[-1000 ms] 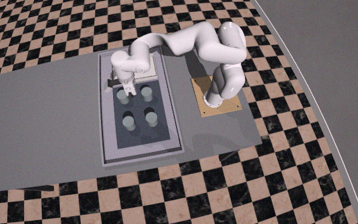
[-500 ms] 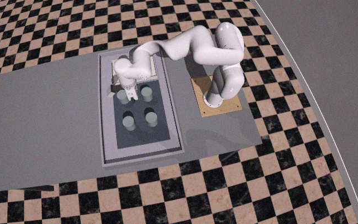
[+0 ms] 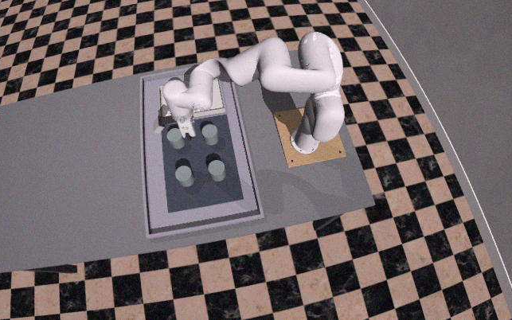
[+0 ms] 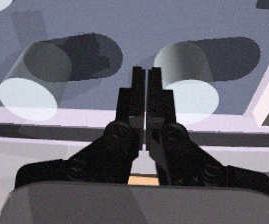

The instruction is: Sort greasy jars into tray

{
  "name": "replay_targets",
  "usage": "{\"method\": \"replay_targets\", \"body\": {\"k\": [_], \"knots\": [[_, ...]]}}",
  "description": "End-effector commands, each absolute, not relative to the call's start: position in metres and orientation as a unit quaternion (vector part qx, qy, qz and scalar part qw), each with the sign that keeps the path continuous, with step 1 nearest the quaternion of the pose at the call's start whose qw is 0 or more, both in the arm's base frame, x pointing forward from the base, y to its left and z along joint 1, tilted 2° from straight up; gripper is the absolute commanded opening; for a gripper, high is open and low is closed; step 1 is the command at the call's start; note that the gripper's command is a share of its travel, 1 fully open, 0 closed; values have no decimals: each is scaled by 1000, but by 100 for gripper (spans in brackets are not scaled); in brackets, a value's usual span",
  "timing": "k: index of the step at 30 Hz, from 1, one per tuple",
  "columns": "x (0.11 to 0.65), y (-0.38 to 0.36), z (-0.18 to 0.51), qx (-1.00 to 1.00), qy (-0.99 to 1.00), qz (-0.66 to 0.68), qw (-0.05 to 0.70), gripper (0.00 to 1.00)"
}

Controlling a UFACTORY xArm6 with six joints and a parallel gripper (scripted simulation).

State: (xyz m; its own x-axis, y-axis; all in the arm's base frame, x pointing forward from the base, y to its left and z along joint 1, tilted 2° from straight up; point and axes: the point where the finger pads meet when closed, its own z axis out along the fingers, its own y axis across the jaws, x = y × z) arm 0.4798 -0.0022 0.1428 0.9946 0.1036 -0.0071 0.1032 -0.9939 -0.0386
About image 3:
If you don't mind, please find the clear glass jar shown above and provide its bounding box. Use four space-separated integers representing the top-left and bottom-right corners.
208 160 226 181
167 128 186 149
201 124 219 146
175 166 194 187

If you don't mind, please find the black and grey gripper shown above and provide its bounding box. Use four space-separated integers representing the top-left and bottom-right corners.
173 114 196 141

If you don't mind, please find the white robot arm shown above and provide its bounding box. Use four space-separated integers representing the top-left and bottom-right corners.
153 32 345 154

